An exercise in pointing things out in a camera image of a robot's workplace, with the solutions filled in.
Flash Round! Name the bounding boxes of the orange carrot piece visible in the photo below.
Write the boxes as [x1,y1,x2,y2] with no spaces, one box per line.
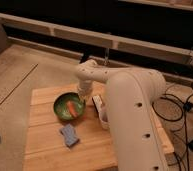
[67,101,77,118]

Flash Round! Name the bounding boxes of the black and white rectangular box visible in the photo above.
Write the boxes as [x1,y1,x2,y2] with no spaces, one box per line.
[92,95,104,115]

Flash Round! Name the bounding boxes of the green ceramic bowl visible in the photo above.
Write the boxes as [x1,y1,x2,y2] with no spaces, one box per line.
[53,92,86,121]

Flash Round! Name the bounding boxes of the blue sponge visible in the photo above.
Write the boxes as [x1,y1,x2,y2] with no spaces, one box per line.
[60,124,80,148]

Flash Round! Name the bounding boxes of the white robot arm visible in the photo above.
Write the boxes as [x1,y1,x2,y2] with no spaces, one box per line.
[75,60,169,171]

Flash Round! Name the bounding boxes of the black floor cables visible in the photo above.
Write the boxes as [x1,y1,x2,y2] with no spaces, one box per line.
[152,79,193,171]

